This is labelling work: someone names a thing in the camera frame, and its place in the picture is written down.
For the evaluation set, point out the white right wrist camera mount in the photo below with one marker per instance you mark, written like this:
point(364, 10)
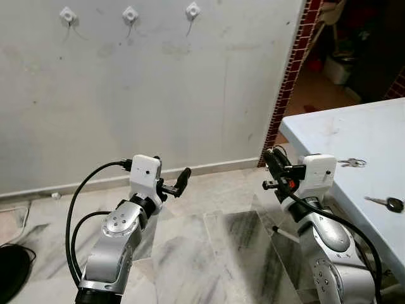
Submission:
point(319, 174)

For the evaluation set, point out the wooden high chair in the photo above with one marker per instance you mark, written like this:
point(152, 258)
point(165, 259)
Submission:
point(332, 12)

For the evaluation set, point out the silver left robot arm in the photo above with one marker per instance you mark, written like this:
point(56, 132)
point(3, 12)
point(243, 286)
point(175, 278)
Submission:
point(114, 247)

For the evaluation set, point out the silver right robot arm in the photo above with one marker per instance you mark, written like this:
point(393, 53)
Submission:
point(329, 240)

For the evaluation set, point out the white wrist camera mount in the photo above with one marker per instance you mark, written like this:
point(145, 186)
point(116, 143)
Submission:
point(144, 174)
point(319, 174)

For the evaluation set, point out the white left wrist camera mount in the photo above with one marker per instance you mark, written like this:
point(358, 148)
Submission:
point(144, 174)

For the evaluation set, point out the black round floor object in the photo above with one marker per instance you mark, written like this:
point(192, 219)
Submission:
point(12, 272)

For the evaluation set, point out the black-headed car key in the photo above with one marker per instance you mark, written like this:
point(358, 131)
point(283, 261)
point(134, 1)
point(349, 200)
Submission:
point(394, 204)

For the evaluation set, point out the white cooking pot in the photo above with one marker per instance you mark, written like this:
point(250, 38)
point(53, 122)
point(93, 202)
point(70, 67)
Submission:
point(338, 69)

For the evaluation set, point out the white adhesive wall hook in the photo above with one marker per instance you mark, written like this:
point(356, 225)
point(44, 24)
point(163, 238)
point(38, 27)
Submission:
point(68, 14)
point(130, 14)
point(193, 10)

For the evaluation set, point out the small silver key bunch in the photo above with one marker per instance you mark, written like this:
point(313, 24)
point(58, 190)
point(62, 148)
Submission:
point(351, 163)

